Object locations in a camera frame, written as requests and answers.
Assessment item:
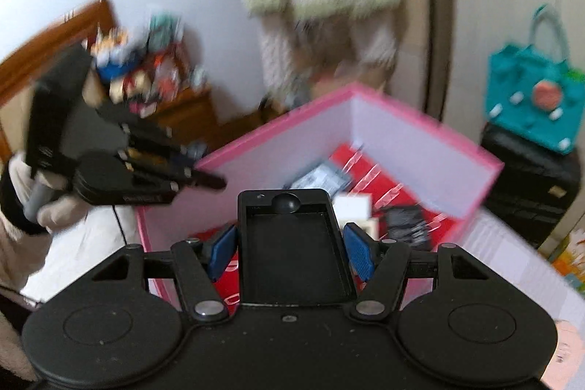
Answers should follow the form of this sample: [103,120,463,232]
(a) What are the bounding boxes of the person's left forearm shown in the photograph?
[0,175,56,295]

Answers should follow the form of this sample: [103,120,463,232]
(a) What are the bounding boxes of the striped tablecloth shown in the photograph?
[23,184,585,327]

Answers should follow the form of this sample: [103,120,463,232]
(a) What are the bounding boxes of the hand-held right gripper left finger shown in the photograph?
[91,223,238,322]

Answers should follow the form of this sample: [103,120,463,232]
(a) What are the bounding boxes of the pink cardboard box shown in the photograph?
[136,82,503,299]

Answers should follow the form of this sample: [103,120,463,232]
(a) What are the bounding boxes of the black cable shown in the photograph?
[112,205,129,247]

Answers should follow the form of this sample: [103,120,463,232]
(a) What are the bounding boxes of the teal felt handbag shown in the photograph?
[484,4,585,155]

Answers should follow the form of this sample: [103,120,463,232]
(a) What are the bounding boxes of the black suitcase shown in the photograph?
[480,122,581,249]

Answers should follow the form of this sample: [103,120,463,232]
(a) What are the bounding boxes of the wooden bed headboard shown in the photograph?
[0,0,120,162]

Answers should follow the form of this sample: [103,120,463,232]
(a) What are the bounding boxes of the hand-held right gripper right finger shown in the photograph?
[344,222,497,322]

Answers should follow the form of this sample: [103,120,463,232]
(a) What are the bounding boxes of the black charger cradle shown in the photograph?
[238,189,357,306]

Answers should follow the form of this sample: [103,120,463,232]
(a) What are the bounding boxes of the fluffy white pajama pants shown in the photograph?
[256,6,398,98]

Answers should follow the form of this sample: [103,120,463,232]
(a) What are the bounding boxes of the pile of small clutter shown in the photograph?
[89,8,206,119]

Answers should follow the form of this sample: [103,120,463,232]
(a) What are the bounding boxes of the black battery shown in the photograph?
[379,205,435,251]

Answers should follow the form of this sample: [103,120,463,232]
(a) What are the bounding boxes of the person's left hand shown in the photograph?
[7,152,90,233]

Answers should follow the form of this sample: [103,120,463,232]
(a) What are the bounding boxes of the colourful printed item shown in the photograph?
[551,235,585,295]

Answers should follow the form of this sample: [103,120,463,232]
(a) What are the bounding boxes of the pink printed item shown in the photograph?
[544,317,585,390]

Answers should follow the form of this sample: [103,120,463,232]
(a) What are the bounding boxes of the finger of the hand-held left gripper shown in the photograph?
[98,104,206,164]
[125,159,228,190]

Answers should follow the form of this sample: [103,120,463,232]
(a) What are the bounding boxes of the white power adapter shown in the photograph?
[331,194,380,238]

